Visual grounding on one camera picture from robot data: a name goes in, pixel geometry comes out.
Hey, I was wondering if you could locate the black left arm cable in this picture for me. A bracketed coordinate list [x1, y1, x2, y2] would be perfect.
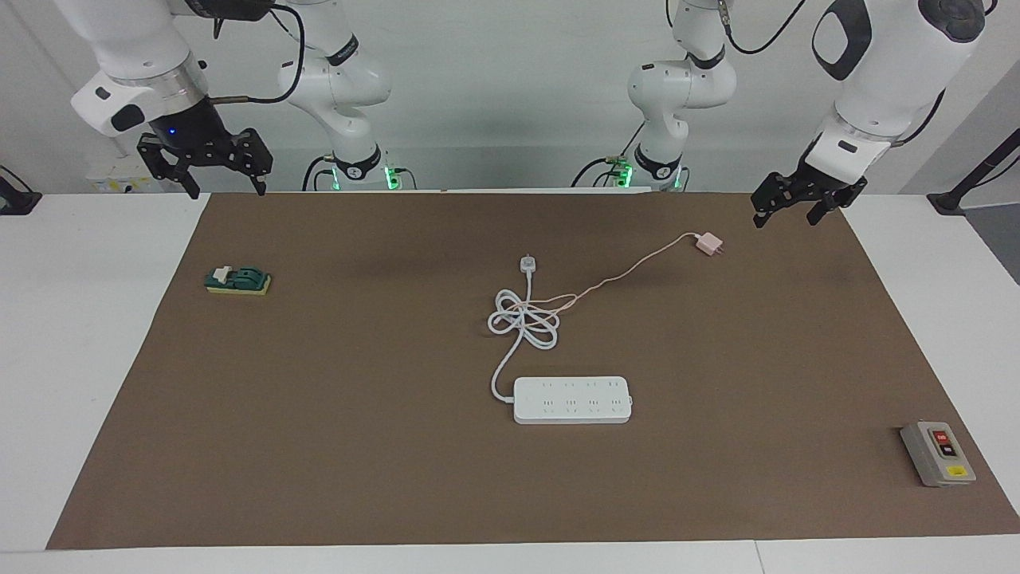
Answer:
[717, 0, 810, 56]

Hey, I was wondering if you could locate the grey push-button switch box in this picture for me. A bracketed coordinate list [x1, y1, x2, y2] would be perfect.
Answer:
[900, 420, 978, 488]

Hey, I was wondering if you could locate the black base cable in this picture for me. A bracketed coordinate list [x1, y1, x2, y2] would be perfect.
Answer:
[302, 154, 339, 192]
[570, 120, 648, 191]

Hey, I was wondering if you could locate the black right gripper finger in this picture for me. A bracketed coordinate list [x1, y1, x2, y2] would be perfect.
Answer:
[137, 132, 201, 200]
[227, 128, 275, 197]

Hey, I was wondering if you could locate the green knife switch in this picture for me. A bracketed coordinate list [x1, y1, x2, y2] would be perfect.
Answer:
[204, 265, 273, 297]

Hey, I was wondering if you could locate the black clamp mount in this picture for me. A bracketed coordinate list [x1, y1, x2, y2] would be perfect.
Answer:
[928, 128, 1020, 216]
[0, 165, 43, 216]

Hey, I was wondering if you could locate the white power strip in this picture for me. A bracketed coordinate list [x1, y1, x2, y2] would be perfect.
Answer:
[513, 376, 634, 425]

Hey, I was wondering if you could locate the brown table mat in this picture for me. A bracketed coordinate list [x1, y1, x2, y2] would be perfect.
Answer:
[46, 191, 1020, 551]

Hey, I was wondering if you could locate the white power strip cord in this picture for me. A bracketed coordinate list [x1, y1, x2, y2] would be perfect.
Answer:
[488, 254, 560, 402]

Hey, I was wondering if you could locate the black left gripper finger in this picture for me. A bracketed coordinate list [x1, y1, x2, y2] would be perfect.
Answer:
[751, 171, 800, 230]
[806, 185, 860, 227]

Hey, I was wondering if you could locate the pink charging cable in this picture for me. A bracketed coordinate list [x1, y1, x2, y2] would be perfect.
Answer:
[510, 231, 702, 316]

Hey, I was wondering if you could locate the white box with yellow labels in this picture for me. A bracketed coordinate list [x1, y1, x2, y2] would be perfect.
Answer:
[86, 155, 172, 195]

